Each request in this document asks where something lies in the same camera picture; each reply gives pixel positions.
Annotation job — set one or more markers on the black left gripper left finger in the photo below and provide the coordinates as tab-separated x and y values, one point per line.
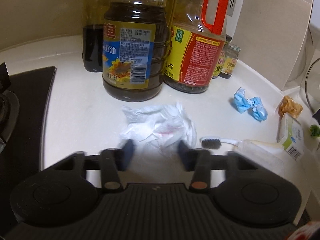
113	160

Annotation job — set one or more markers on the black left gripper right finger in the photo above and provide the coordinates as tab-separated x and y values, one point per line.
197	161

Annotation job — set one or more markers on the white paper tissue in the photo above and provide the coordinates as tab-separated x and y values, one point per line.
159	127

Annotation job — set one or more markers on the white toothbrush black bristles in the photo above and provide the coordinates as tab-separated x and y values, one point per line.
215	143

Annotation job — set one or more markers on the crumpled blue face mask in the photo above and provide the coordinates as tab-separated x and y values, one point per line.
253	106

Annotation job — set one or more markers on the clear plastic box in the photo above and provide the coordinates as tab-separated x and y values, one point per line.
262	153

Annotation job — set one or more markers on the tall yellow-label sauce jar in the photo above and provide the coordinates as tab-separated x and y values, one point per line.
221	59

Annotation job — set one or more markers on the white green medicine box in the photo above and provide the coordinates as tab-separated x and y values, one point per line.
291	137

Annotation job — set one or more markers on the brown paper wrapper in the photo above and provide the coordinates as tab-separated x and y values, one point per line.
289	106

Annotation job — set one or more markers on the black gas stove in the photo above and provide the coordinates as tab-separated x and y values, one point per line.
24	103

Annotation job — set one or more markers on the short soybean paste jar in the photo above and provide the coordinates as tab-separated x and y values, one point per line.
231	58

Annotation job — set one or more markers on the paper cup green print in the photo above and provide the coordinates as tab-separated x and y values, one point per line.
314	131

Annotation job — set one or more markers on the sunflower oil bottle blue label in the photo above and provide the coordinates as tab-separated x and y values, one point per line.
135	45

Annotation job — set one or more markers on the glass pot lid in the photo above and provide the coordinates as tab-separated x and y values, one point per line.
311	87

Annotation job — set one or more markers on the small dark sauce bottle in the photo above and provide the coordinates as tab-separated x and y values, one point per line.
92	34

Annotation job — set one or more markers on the oil bottle red handle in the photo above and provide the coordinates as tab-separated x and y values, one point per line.
198	34

